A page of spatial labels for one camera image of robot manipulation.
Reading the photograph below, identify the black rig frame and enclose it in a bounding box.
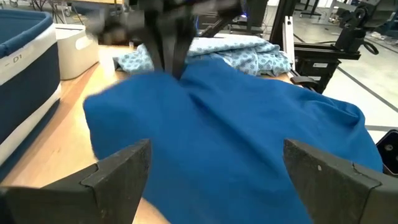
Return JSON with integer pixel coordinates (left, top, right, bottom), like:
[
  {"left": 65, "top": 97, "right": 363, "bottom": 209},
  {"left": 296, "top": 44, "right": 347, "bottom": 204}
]
[{"left": 269, "top": 0, "right": 296, "bottom": 50}]

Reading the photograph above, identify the silver aluminium bracket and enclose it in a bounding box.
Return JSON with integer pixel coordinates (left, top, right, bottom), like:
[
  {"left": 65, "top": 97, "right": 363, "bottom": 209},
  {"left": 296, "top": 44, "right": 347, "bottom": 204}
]
[{"left": 282, "top": 15, "right": 296, "bottom": 72}]

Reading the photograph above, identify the black camera housing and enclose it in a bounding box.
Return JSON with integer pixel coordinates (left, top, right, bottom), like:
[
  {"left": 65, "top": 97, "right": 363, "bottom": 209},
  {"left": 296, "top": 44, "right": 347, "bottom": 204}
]
[{"left": 375, "top": 129, "right": 398, "bottom": 177}]

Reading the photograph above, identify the light blue patterned gown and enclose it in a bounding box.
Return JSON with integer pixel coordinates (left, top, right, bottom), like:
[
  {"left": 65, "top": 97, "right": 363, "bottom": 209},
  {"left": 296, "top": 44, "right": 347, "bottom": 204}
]
[{"left": 113, "top": 34, "right": 292, "bottom": 78}]

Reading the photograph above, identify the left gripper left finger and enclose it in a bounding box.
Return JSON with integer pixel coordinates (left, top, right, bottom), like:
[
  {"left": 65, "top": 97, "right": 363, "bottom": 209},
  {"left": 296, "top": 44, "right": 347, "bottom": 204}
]
[{"left": 0, "top": 139, "right": 152, "bottom": 224}]

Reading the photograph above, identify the white plastic bin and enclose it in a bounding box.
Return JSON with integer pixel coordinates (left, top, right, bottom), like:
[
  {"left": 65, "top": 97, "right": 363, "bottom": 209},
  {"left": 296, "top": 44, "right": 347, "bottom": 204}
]
[{"left": 54, "top": 23, "right": 101, "bottom": 81}]

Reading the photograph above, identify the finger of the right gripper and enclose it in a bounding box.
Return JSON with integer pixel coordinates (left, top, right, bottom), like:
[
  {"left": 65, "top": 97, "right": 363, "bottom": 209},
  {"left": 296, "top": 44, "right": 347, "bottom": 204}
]
[
  {"left": 172, "top": 24, "right": 191, "bottom": 80},
  {"left": 144, "top": 18, "right": 167, "bottom": 73}
]

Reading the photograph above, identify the dark blue cloth garment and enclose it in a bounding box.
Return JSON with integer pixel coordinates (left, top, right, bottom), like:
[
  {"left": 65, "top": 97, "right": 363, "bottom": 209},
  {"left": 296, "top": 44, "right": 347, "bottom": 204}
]
[{"left": 82, "top": 57, "right": 384, "bottom": 224}]

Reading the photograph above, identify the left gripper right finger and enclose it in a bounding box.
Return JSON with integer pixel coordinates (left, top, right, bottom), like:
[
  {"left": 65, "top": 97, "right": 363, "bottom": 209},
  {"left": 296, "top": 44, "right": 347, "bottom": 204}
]
[{"left": 282, "top": 138, "right": 398, "bottom": 224}]

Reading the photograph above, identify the navy fabric storage bin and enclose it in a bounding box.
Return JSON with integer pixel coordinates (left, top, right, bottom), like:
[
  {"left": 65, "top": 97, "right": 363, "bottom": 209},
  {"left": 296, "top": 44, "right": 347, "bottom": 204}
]
[{"left": 0, "top": 8, "right": 62, "bottom": 183}]

